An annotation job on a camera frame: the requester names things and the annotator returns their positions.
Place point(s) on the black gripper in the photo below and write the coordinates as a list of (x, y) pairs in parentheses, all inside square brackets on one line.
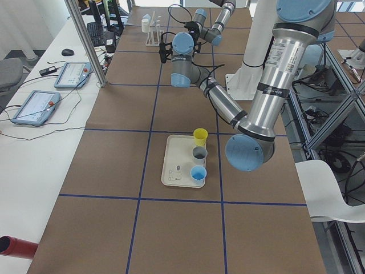
[(190, 26)]

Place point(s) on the white ikea cup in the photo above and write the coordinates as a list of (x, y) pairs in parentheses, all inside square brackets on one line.
[(145, 22)]

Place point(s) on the light blue plastic cup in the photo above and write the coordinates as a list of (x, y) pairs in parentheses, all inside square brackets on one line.
[(198, 173)]

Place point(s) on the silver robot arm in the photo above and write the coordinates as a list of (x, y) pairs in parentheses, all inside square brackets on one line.
[(298, 24), (211, 35)]

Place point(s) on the yellow plastic cup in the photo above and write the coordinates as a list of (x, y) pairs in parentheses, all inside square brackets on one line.
[(200, 136)]

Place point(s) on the grey plastic cup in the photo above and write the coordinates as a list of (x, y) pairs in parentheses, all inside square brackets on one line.
[(199, 154)]

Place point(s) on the black keyboard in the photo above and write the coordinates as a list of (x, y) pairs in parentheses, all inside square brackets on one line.
[(96, 33)]

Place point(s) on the far teach pendant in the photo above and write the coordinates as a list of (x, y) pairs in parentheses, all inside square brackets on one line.
[(73, 75)]

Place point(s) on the teach pendant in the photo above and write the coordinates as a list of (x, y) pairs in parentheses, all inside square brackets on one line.
[(37, 108), (73, 75)]

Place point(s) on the black computer mouse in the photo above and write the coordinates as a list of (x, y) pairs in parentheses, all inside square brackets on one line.
[(67, 52)]

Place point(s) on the cream rabbit tray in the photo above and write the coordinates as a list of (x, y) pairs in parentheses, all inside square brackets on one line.
[(178, 161)]

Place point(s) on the near teach pendant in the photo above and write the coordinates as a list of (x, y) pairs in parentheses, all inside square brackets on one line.
[(37, 108)]

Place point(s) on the white chair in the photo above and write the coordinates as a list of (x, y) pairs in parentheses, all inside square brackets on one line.
[(323, 196)]

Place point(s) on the red cylinder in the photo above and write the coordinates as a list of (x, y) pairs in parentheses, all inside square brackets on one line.
[(14, 247)]

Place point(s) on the white wire cup rack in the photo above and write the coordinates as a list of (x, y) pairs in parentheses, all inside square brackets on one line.
[(155, 31)]

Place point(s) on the aluminium frame post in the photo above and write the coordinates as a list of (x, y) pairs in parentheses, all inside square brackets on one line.
[(85, 39)]

